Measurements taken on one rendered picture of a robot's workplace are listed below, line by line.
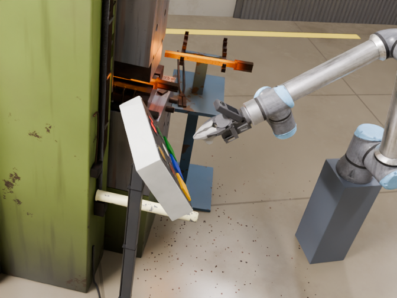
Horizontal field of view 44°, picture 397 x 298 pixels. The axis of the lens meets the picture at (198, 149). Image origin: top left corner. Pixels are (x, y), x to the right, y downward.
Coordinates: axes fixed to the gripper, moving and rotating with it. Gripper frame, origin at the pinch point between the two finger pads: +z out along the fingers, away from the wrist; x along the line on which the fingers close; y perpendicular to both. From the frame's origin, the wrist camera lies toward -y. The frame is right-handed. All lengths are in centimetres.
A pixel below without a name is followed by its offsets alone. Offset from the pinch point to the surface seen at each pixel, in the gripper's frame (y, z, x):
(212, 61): 22, -21, 69
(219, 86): 53, -20, 88
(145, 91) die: 1.5, 12.7, 41.2
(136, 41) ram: -25.9, 5.1, 33.2
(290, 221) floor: 137, -24, 44
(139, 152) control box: -21.9, 16.6, -20.3
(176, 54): 14, -6, 75
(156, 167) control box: -19.7, 13.3, -27.0
